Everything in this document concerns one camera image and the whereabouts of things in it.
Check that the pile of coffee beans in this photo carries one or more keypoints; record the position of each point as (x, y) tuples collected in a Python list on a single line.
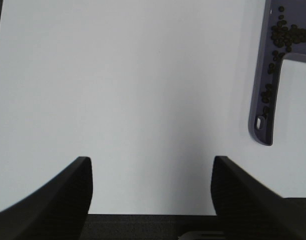
[(286, 33)]

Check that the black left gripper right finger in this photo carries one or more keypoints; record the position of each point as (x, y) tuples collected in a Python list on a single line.
[(248, 210)]

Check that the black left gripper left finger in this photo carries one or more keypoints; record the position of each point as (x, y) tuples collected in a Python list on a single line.
[(56, 211)]

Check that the purple plastic dustpan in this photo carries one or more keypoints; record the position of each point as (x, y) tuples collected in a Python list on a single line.
[(260, 129)]

